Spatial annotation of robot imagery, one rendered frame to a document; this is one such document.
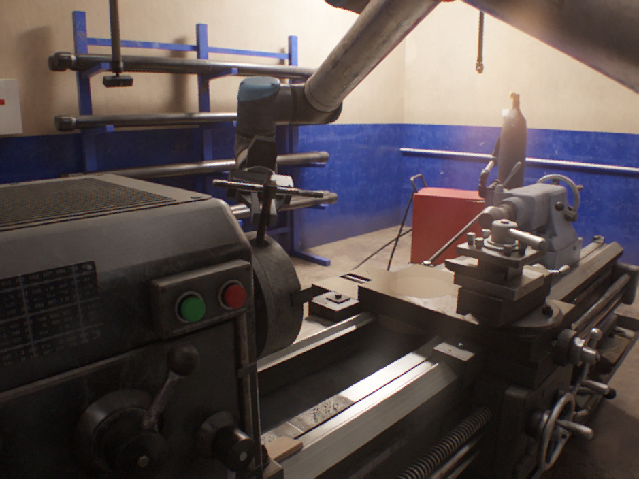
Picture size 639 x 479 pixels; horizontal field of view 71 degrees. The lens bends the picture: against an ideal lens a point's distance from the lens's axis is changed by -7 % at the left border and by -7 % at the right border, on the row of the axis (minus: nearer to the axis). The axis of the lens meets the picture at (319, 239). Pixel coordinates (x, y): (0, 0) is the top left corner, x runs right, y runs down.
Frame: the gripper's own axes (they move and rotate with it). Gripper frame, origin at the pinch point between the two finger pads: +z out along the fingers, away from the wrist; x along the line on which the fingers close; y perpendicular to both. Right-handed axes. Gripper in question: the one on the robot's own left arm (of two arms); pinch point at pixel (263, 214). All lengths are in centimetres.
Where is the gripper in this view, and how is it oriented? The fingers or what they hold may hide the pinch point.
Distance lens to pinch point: 89.4
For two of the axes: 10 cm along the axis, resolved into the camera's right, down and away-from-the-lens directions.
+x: -9.6, -1.0, -2.8
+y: -2.4, 8.3, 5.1
